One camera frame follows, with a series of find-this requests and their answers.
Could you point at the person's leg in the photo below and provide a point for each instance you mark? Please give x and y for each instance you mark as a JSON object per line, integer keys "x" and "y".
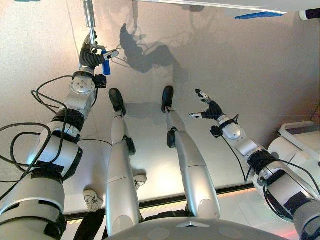
{"x": 87, "y": 225}

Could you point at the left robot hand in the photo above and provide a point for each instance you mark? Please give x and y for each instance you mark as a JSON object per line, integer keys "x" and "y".
{"x": 87, "y": 58}

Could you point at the white plastic equipment base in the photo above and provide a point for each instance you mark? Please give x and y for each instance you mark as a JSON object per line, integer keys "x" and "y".
{"x": 297, "y": 142}

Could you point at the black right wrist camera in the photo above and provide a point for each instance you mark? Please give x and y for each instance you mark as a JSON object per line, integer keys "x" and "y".
{"x": 215, "y": 131}

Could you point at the silver robot leg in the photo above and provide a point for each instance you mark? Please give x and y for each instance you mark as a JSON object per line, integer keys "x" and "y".
{"x": 121, "y": 175}
{"x": 193, "y": 170}

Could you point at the person's white shoe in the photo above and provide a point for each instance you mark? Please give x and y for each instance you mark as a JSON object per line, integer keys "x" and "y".
{"x": 141, "y": 179}
{"x": 92, "y": 200}

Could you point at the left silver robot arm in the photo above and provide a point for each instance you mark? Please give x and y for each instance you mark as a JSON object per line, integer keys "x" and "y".
{"x": 45, "y": 160}

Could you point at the right silver robot leg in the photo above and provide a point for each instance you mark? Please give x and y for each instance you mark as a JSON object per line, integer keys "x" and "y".
{"x": 193, "y": 170}

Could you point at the left silver robot leg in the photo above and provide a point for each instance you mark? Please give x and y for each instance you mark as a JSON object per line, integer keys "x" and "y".
{"x": 121, "y": 175}

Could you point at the dark robot foot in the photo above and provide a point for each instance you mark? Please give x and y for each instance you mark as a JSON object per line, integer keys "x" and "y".
{"x": 168, "y": 96}
{"x": 116, "y": 98}

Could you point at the left dark robot foot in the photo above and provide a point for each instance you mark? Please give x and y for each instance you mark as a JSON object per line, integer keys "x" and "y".
{"x": 116, "y": 98}

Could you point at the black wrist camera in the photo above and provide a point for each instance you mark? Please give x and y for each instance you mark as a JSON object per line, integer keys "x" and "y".
{"x": 101, "y": 80}
{"x": 215, "y": 131}

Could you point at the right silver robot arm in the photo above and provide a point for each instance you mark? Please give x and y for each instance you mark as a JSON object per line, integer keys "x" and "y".
{"x": 277, "y": 175}

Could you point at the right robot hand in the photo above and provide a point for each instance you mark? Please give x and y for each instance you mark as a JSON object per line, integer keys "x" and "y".
{"x": 213, "y": 110}

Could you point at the silver robot torso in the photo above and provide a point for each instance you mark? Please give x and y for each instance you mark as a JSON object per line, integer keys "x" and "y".
{"x": 195, "y": 230}

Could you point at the white hospital bed frame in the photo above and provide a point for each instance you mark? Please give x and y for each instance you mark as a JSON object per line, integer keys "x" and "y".
{"x": 212, "y": 4}

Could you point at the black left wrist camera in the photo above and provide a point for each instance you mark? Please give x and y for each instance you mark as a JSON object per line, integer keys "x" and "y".
{"x": 101, "y": 80}

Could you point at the right dark robot foot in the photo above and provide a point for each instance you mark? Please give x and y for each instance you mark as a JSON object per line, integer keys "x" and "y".
{"x": 168, "y": 96}

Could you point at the blue bed panel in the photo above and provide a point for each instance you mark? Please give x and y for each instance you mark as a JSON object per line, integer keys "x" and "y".
{"x": 260, "y": 15}

